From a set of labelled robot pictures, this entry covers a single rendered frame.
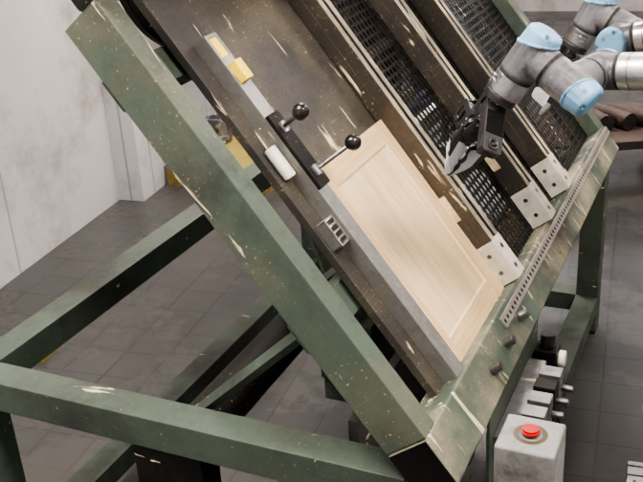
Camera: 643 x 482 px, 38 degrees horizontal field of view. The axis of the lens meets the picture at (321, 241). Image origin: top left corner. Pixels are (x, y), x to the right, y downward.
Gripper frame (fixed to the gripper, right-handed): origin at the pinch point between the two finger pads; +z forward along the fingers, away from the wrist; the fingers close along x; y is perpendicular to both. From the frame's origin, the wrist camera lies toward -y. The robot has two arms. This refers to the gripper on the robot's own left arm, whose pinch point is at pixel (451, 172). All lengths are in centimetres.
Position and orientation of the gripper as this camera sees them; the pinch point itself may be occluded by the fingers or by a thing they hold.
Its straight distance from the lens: 198.9
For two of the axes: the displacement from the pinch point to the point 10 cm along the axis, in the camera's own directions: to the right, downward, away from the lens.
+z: -4.6, 7.0, 5.5
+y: -0.7, -6.5, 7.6
